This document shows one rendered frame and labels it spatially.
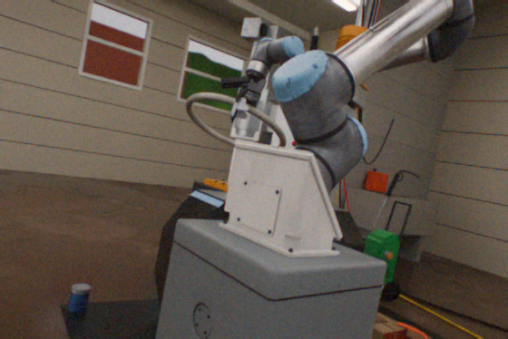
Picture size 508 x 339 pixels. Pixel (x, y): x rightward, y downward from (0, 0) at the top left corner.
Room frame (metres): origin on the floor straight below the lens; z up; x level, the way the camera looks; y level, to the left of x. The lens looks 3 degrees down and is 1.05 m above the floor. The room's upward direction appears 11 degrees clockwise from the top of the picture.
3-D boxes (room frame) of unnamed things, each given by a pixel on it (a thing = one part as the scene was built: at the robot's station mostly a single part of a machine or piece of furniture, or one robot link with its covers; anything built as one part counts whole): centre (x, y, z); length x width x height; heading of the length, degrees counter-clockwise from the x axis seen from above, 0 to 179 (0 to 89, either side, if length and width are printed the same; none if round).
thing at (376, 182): (5.25, -1.79, 1.00); 0.50 x 0.22 x 0.33; 129
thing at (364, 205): (5.17, -2.02, 0.43); 1.30 x 0.62 x 0.86; 129
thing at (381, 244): (3.49, -1.32, 0.43); 0.35 x 0.35 x 0.87; 19
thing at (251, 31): (3.06, 0.14, 2.00); 0.20 x 0.18 x 0.15; 34
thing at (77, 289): (2.13, 0.79, 0.08); 0.10 x 0.10 x 0.13
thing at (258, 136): (3.13, 0.01, 1.36); 0.35 x 0.35 x 0.41
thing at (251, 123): (3.06, -0.18, 1.34); 0.74 x 0.34 x 0.25; 68
